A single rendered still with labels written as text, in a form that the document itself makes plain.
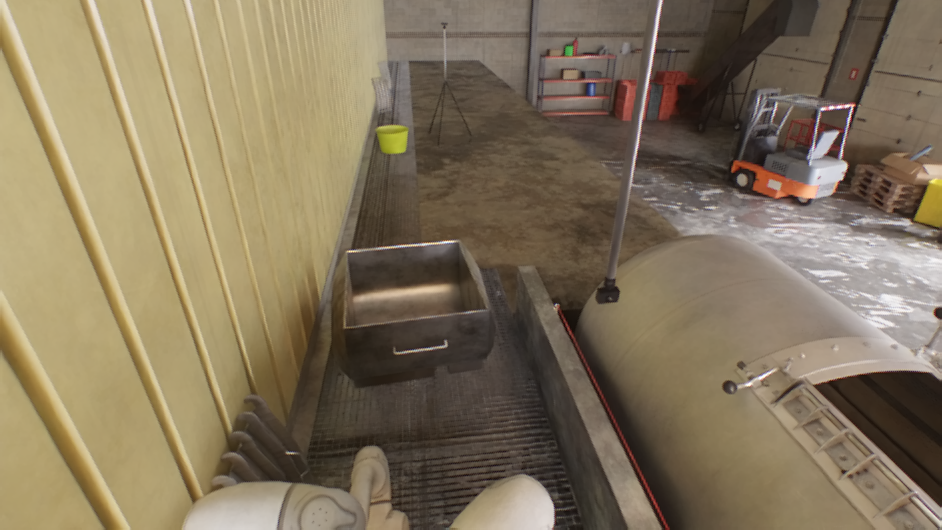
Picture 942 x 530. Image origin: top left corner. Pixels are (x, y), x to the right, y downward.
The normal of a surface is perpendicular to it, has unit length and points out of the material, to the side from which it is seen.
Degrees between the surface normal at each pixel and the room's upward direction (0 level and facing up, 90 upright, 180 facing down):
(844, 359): 7
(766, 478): 47
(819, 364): 15
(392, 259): 90
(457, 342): 89
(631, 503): 1
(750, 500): 55
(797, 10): 92
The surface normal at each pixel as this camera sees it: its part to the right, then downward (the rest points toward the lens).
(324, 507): 0.15, -0.51
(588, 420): 0.00, -0.89
